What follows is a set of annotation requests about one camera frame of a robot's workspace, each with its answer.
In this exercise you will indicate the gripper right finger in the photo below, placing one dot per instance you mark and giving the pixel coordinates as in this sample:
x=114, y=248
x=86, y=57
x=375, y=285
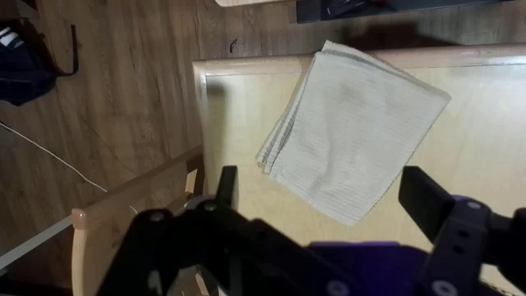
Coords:
x=464, y=234

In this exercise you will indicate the folded white cloth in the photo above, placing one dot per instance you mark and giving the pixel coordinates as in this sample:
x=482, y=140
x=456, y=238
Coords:
x=349, y=131

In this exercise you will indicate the wooden chair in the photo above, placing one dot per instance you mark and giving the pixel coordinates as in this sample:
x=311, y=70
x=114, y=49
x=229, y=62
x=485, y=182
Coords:
x=123, y=230

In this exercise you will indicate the dark furniture base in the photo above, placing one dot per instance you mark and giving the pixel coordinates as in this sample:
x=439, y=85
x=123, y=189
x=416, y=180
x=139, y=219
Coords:
x=382, y=8

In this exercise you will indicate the light wooden board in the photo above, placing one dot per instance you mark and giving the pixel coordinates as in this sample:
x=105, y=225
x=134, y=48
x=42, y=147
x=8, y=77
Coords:
x=242, y=2

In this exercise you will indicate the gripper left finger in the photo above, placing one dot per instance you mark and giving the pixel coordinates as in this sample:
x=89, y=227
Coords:
x=213, y=238

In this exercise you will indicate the dark blue bag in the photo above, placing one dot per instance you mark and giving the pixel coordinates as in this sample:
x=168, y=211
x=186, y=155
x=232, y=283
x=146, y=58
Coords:
x=24, y=61

